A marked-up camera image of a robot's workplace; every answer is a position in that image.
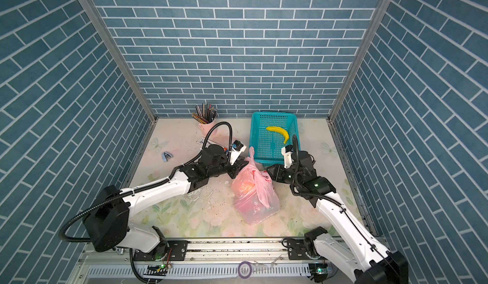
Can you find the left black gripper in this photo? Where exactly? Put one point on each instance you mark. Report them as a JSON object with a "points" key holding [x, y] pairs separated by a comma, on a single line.
{"points": [[237, 168]]}

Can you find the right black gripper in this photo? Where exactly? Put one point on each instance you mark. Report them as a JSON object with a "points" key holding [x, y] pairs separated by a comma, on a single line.
{"points": [[278, 170]]}

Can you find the pink plastic bag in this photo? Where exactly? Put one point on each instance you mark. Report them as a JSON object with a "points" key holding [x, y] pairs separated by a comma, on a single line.
{"points": [[255, 196]]}

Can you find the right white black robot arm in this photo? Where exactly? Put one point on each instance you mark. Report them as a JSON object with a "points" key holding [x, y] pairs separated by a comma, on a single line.
{"points": [[363, 258]]}

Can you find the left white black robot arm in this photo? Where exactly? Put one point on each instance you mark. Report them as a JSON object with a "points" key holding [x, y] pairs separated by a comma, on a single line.
{"points": [[110, 224]]}

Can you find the teal plastic basket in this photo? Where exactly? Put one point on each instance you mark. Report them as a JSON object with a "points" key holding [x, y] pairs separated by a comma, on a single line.
{"points": [[268, 145]]}

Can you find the yellow banana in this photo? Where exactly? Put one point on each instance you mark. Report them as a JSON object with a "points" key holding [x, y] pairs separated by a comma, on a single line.
{"points": [[280, 131]]}

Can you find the white pencil box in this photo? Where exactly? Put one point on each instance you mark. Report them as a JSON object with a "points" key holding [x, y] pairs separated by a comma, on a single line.
{"points": [[200, 141]]}

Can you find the pink pencil cup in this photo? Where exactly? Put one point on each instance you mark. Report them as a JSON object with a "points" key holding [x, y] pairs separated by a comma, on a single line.
{"points": [[206, 127]]}

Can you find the small blue clip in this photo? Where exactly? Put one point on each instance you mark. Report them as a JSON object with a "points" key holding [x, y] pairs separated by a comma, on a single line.
{"points": [[166, 156]]}

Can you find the purple tape roll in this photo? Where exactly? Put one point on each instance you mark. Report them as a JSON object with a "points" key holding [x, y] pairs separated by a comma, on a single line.
{"points": [[244, 270]]}

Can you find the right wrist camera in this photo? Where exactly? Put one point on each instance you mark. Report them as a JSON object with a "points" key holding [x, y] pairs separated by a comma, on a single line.
{"points": [[287, 156]]}

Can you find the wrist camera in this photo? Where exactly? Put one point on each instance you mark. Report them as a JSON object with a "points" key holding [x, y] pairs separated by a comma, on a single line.
{"points": [[287, 156], [236, 149]]}

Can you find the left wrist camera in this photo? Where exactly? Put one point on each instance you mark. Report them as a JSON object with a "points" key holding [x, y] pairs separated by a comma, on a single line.
{"points": [[236, 149]]}

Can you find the aluminium mounting rail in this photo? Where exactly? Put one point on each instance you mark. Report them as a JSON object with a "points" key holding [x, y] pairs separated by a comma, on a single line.
{"points": [[213, 258]]}

